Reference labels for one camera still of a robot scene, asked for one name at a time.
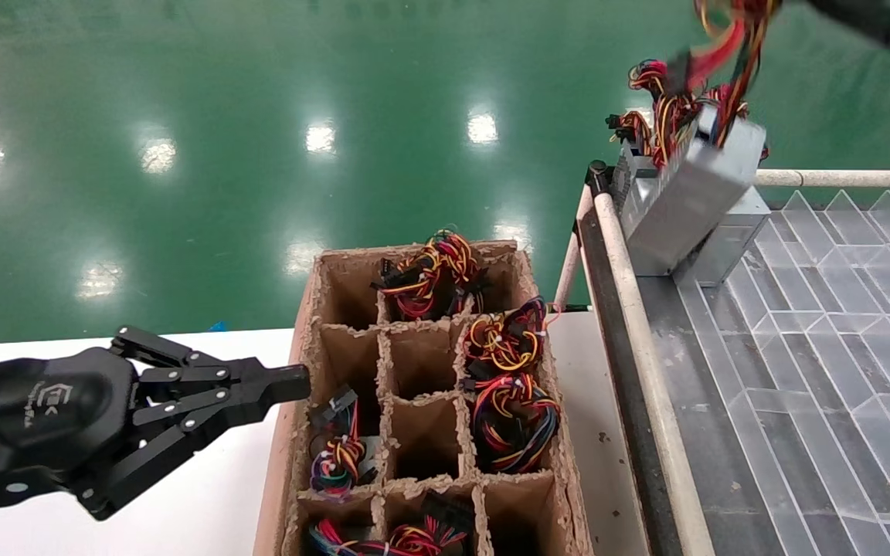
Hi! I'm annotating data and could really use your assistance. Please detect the power supply blue black cables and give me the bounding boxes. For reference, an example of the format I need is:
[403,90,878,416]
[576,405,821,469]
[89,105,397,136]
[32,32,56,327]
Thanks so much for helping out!
[470,373,562,474]

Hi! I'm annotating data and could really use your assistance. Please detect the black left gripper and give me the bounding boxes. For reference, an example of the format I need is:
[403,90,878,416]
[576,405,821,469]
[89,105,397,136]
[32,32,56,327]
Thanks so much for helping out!
[0,326,311,520]

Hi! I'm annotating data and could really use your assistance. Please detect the power supply black connector cables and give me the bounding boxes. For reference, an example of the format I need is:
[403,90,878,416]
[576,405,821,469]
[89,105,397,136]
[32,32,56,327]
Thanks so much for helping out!
[383,493,478,556]

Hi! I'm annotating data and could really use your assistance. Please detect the conveyor with clear plates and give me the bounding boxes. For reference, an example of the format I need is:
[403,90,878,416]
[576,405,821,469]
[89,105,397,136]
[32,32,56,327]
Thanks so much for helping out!
[552,158,890,556]

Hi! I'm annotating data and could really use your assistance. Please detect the silver power supply with grille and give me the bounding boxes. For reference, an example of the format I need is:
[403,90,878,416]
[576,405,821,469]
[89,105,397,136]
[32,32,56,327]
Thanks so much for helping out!
[606,108,666,229]

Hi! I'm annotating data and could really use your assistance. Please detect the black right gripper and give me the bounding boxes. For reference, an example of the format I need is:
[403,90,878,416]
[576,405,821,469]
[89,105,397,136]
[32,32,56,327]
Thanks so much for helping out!
[804,0,890,49]

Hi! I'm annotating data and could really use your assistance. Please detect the clear acrylic divider tray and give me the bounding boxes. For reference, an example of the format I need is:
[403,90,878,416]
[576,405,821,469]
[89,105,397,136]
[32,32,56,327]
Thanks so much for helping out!
[712,188,890,556]

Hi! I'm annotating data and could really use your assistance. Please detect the power supply purple green cables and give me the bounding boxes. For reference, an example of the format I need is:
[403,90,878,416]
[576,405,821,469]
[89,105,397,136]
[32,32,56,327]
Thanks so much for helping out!
[308,385,381,499]

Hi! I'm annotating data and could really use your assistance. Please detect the power supply blue red cables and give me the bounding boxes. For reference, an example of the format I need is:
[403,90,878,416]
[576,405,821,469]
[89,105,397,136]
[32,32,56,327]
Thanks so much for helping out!
[308,517,380,556]

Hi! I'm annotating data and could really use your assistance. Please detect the brown cardboard divided box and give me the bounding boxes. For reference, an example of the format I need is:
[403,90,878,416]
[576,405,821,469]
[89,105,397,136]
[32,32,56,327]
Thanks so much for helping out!
[253,239,594,556]

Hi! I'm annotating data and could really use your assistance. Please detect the power supply yellow red cables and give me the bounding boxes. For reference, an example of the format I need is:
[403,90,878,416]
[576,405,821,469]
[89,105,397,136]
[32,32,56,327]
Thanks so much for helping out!
[370,229,490,321]
[462,296,550,381]

